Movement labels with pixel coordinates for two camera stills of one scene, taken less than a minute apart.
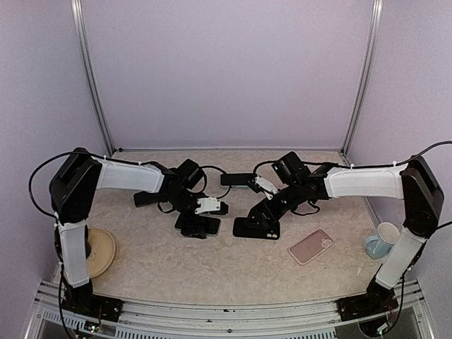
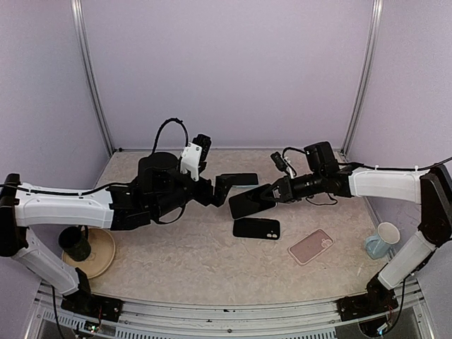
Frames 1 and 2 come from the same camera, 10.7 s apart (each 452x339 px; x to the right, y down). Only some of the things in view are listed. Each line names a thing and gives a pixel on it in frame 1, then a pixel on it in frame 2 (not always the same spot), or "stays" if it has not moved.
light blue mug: (379, 246) stays
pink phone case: (309, 246) stays
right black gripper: (264, 207) → (287, 188)
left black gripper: (192, 231) → (220, 193)
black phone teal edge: (236, 179) stays
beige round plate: (102, 252) stays
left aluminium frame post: (78, 13) stays
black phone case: (242, 228) stays
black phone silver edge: (211, 224) → (250, 201)
